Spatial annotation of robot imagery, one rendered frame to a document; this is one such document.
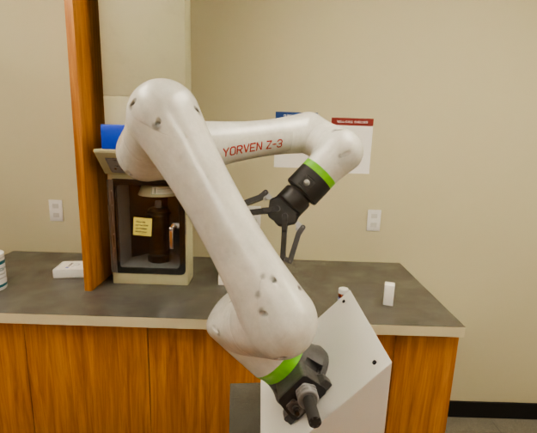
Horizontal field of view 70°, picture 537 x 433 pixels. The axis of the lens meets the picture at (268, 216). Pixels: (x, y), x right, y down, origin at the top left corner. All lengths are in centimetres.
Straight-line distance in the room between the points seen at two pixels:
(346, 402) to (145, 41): 138
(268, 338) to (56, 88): 185
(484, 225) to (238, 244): 184
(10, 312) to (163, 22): 118
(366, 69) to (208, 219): 155
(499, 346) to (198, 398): 173
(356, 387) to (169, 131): 54
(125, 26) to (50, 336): 118
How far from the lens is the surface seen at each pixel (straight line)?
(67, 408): 180
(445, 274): 231
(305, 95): 199
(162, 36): 163
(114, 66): 167
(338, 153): 91
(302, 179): 89
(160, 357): 155
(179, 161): 63
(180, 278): 169
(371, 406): 78
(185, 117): 65
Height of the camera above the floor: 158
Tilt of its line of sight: 12 degrees down
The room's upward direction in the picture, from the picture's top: 2 degrees clockwise
